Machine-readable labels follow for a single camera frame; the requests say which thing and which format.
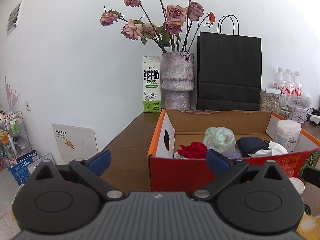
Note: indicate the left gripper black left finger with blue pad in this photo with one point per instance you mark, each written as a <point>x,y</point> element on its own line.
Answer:
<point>47,204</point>

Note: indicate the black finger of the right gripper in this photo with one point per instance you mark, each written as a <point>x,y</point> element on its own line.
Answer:
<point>312,176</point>

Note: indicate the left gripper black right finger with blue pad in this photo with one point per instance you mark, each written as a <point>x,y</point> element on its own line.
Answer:
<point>256,199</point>

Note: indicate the white plastic jar lid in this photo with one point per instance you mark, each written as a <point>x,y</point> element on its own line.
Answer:
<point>178,156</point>
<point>298,184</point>

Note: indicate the pastel tie-dye plush ball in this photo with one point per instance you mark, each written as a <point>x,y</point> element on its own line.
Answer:
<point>220,139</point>

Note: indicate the red fabric rose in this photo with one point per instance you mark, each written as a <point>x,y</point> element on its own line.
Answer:
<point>195,150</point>

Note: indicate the yellow white plush toy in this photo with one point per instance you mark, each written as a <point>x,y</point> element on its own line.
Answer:
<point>309,227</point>

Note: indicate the crumpled white tissue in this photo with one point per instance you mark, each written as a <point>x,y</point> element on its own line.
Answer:
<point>273,149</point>

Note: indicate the white printed paper package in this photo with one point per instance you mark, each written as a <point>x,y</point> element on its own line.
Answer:
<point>34,165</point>

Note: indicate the white plastic jar with label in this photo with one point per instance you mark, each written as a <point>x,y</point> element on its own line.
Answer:
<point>287,134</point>

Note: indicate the purple patterned cloth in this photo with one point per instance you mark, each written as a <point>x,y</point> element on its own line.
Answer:
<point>236,154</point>

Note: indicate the blue white paper package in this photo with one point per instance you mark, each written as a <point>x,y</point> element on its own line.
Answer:
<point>20,171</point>

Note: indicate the dark navy pouch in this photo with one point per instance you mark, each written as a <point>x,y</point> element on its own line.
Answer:
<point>251,145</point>

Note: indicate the white round speaker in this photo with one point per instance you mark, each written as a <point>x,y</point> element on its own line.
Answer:
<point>305,100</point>

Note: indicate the clear drinking glass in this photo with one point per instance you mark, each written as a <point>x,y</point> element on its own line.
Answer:
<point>287,105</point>

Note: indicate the clear jar with seeds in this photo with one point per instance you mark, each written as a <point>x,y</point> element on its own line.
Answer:
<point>269,99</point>

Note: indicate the red label water bottle right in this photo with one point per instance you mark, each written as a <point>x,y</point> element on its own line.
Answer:
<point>297,84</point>

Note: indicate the red label water bottle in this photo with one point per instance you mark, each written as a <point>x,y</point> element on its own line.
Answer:
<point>280,81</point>
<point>290,84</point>
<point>297,84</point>

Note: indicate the red orange cardboard box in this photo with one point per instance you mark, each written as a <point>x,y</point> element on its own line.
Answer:
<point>180,128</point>

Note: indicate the red label water bottle middle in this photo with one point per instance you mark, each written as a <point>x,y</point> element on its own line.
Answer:
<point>290,84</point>

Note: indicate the red label water bottle left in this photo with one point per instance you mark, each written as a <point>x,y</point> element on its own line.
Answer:
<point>280,81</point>

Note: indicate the black paper shopping bag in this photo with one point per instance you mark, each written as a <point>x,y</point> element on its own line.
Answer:
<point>229,69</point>

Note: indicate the purple speckled ceramic vase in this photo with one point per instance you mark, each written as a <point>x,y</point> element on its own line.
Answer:
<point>178,79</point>

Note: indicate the green white milk carton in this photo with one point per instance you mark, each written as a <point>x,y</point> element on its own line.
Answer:
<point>151,69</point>

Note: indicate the metal wire storage shelf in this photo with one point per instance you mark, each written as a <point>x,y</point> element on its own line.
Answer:
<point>15,139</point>

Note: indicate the white wall switch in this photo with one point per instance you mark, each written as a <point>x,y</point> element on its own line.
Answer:
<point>27,105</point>

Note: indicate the pink purple wall decoration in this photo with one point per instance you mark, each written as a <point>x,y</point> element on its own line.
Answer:
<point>12,95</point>

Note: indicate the wall poster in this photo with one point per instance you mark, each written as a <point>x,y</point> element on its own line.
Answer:
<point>13,18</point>

